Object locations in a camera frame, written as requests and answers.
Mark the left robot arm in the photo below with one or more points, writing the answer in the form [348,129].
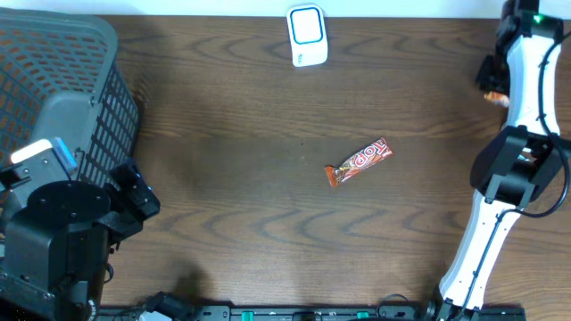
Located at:
[56,248]

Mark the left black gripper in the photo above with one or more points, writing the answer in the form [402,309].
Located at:
[131,210]

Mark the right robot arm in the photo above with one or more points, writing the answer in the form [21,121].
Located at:
[517,165]

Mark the grey plastic mesh basket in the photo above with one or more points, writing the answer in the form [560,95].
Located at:
[59,78]

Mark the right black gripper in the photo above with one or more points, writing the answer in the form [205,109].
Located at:
[486,81]

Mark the small orange snack box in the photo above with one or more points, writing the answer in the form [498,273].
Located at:
[497,98]

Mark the red chocolate bar wrapper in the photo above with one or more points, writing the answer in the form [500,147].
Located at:
[368,156]

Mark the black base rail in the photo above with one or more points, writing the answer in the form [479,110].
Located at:
[164,306]

